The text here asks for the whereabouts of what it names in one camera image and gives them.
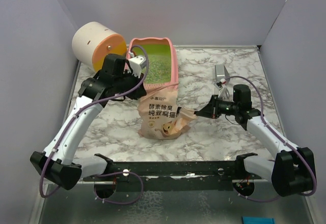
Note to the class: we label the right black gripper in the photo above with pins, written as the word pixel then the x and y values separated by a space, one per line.
pixel 211 110

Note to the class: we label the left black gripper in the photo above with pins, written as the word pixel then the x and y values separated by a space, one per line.
pixel 138 93

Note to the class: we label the clear plastic litter scoop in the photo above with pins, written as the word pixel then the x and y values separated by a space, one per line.
pixel 220 72

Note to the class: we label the beige cat litter bag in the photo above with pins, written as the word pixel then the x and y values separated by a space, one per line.
pixel 161 117

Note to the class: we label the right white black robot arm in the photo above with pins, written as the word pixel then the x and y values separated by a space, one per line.
pixel 291 172

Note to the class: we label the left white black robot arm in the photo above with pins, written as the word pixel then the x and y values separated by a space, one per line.
pixel 119 78

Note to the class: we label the pink green litter box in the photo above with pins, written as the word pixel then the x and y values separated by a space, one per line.
pixel 155 45

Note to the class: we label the green litter granules pile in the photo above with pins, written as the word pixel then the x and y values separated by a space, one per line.
pixel 159 69

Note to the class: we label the cream orange cylindrical container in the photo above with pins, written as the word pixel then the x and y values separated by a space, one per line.
pixel 93 41

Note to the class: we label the blue object at bottom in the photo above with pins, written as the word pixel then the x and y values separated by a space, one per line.
pixel 257 220

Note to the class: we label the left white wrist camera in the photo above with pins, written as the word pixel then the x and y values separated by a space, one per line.
pixel 136 64

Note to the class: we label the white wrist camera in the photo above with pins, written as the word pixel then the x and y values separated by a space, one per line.
pixel 136 64
pixel 222 88

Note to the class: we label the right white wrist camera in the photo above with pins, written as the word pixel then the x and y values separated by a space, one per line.
pixel 222 88

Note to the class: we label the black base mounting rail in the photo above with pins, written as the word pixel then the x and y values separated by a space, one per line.
pixel 171 176

